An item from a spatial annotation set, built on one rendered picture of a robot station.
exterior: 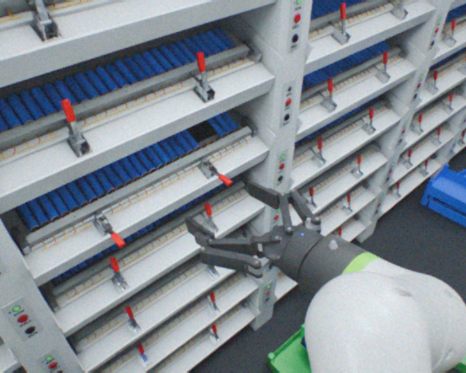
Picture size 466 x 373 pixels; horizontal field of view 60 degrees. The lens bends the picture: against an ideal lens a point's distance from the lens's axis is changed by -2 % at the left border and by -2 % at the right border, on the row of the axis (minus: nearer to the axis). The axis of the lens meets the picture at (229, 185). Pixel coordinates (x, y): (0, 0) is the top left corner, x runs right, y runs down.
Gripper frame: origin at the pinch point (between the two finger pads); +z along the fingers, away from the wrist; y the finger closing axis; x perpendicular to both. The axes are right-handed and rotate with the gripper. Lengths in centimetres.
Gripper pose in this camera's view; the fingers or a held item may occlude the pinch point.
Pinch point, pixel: (224, 207)
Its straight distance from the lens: 70.0
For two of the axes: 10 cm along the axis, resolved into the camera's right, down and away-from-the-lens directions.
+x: -1.3, -8.3, -5.3
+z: -6.4, -3.4, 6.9
